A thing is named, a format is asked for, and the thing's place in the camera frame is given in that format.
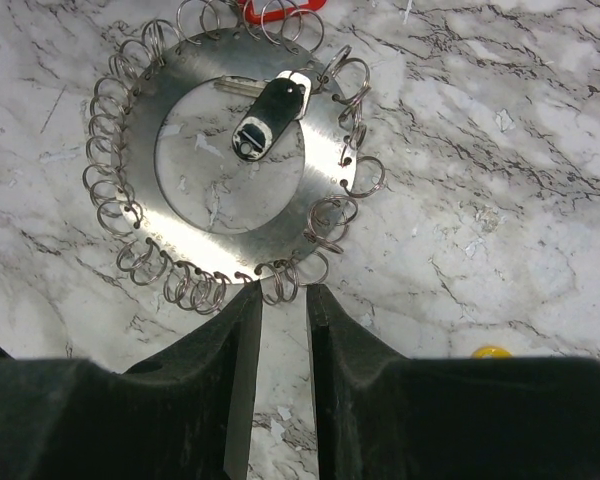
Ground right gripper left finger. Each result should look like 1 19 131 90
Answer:
0 285 262 479

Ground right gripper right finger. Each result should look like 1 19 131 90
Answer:
307 285 600 479

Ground key with black tag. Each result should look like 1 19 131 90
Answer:
214 70 312 162

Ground round metal keyring disc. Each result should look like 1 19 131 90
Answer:
82 1 371 315

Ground upper yellow key tag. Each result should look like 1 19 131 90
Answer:
471 345 512 359

